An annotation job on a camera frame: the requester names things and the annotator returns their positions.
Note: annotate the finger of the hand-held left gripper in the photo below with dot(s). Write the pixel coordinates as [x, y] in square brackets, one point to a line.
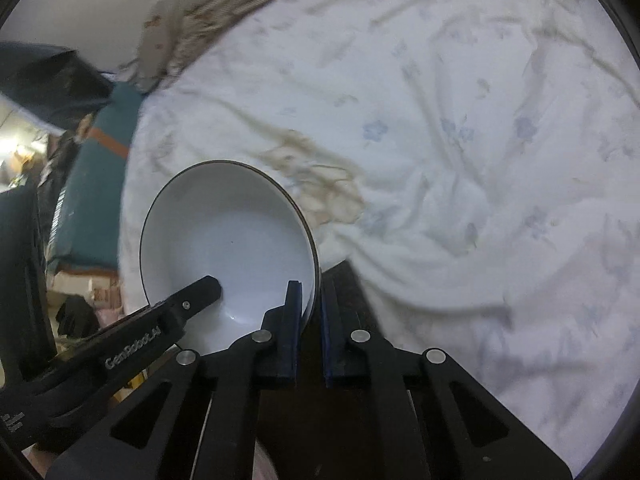
[165, 320]

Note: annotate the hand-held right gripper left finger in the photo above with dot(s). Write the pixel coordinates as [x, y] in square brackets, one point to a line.
[292, 332]

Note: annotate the beige floral quilt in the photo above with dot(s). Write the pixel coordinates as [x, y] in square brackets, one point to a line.
[165, 25]

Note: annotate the white bed sheet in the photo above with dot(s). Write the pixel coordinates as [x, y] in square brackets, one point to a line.
[450, 160]

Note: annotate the teal box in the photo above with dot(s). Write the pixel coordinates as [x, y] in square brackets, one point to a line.
[95, 195]

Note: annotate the dark bag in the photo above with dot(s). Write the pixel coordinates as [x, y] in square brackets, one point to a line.
[50, 85]

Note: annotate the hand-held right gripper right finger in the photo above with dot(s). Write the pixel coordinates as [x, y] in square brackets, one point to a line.
[327, 347]

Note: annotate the white ceramic bowl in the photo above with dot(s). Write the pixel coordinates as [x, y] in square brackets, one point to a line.
[230, 240]

